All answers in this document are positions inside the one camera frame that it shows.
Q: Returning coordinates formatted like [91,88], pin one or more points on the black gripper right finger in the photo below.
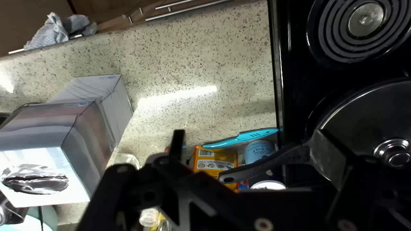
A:
[369,193]

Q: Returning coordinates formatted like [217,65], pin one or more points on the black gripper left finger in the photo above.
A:
[188,200]

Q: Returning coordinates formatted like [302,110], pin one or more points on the black electric stove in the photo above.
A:
[324,48]

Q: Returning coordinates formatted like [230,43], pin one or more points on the black frying pan with lid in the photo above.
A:
[373,121]

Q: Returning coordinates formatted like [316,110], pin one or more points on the white tissue box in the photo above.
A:
[53,152]

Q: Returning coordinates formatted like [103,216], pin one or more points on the grey crumpled cloth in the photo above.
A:
[58,29]

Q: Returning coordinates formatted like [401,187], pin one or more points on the blue round container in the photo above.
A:
[258,148]

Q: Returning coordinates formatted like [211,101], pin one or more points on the yellow food box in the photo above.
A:
[213,160]

